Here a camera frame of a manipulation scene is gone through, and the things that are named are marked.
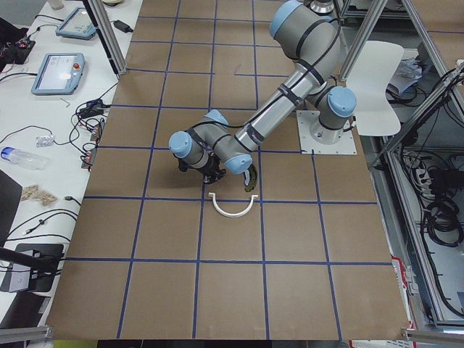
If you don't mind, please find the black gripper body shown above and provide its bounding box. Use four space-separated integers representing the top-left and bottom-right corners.
178 154 221 178

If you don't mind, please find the plastic water bottle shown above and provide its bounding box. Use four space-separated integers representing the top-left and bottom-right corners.
1 146 49 170

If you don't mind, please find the far teach pendant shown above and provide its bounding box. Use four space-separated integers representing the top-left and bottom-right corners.
55 7 96 40

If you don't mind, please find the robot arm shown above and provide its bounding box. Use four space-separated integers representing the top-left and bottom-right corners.
169 1 357 191

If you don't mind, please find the black power adapter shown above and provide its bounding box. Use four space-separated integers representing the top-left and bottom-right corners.
113 20 133 33

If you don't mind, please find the teach pendant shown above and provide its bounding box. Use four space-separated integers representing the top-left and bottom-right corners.
31 53 86 96
55 7 96 40

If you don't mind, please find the aluminium frame post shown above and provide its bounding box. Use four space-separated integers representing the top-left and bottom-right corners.
83 0 127 76

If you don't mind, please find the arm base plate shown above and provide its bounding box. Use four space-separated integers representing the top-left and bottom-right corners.
297 110 357 155

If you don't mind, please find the near teach pendant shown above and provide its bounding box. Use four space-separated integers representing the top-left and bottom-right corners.
31 53 86 96

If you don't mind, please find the white chair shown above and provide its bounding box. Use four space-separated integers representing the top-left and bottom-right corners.
346 41 404 136

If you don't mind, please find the bag of wooden pieces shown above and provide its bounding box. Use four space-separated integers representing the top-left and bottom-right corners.
20 185 57 207

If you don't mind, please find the olive brake shoe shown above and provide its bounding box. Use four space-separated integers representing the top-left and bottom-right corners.
244 164 258 192

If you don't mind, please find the white curved plastic bracket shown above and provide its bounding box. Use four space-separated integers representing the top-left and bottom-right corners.
207 192 260 219

